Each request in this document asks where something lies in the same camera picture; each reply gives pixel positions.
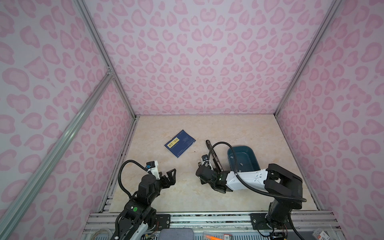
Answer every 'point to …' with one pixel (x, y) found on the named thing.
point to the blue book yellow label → (180, 143)
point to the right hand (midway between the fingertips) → (203, 171)
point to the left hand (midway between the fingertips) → (169, 169)
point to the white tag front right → (319, 234)
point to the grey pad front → (176, 234)
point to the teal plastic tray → (246, 159)
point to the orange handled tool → (213, 238)
